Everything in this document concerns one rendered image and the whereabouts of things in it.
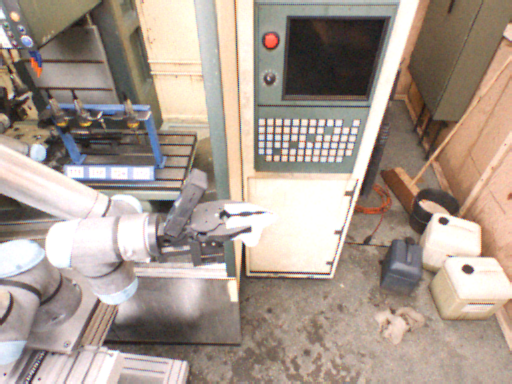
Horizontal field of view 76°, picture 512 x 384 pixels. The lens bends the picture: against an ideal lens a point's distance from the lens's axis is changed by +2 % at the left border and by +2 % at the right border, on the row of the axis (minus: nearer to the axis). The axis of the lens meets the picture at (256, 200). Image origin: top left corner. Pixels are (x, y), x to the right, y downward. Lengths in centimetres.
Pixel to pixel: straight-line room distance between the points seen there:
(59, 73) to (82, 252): 185
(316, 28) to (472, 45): 187
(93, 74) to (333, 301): 204
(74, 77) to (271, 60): 139
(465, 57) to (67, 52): 261
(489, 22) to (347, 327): 221
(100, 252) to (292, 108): 95
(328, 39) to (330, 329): 164
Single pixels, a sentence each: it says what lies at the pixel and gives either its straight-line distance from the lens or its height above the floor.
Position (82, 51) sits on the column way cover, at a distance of 220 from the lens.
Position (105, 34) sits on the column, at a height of 137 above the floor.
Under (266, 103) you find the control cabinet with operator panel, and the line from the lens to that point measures 129.
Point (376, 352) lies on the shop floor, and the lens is 223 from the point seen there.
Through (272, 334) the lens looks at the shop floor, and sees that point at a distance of 215.
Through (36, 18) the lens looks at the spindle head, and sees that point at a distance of 155.
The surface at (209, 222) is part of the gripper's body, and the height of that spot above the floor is 159.
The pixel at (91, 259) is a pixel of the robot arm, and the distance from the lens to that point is 58.
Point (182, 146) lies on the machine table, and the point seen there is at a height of 90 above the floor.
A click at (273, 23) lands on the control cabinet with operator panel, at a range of 119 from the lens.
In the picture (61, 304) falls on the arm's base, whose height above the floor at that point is 122.
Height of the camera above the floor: 198
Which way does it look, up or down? 45 degrees down
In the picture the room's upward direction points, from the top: straight up
